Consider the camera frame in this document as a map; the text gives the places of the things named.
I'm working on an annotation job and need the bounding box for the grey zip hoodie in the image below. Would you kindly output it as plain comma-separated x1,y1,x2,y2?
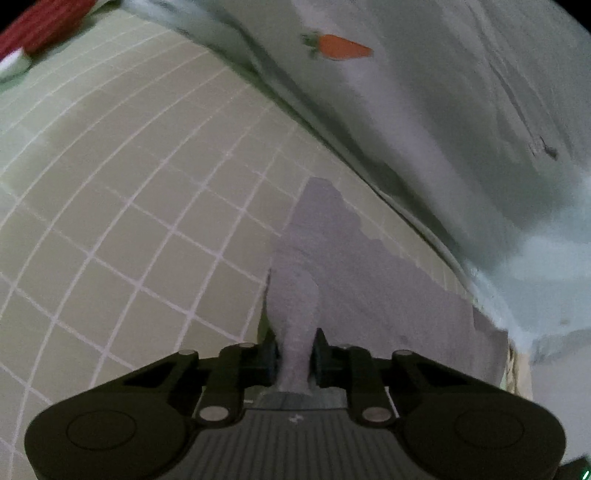
261,178,509,395

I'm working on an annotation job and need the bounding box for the red checked shirt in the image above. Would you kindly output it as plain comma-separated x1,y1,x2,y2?
0,0,95,57

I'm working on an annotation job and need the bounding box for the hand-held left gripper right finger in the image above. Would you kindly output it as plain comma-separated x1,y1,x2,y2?
313,328,476,426

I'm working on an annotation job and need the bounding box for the green checked bed sheet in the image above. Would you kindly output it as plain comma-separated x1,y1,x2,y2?
0,9,472,462

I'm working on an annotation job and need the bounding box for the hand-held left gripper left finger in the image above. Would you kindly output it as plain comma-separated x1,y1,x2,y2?
115,329,279,425

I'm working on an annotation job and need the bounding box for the white cloth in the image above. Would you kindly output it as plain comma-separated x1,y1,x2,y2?
0,48,34,81

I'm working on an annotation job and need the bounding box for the pale carrot print blanket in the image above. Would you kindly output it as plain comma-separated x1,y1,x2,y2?
122,0,591,365

